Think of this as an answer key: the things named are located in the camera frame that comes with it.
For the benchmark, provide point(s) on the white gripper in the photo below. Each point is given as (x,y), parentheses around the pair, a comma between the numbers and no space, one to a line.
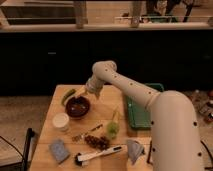
(93,85)

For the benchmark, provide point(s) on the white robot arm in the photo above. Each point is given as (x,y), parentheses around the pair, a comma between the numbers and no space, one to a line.
(175,135)

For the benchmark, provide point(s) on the dark brown bowl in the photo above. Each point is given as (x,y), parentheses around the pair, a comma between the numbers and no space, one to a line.
(77,107)

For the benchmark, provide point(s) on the metal fork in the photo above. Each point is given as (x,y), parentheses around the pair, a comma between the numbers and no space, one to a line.
(82,135)

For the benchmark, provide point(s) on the dark red grape bunch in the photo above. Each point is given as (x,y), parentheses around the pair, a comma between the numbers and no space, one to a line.
(100,143)

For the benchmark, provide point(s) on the green plastic tray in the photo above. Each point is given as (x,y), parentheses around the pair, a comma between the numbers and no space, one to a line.
(137,114)

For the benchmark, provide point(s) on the blue grey sponge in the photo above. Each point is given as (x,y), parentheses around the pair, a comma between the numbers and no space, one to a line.
(58,150)

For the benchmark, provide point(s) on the grey folded cloth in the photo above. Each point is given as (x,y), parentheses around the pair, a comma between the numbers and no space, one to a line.
(134,150)

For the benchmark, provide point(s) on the white handled brush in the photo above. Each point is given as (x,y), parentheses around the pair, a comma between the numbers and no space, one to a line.
(80,159)

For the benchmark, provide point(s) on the black chair frame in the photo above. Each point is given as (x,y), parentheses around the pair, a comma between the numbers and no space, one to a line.
(29,136)

